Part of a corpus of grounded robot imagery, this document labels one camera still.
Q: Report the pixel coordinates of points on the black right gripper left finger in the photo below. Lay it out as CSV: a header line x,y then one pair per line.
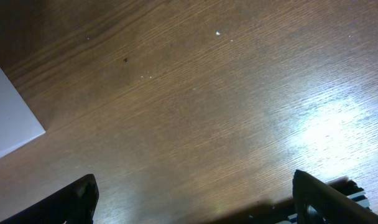
x,y
75,203

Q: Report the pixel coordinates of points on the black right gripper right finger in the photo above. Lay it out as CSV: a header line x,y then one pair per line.
x,y
316,202

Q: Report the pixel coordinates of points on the white cardboard box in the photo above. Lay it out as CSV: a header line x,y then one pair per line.
x,y
18,124

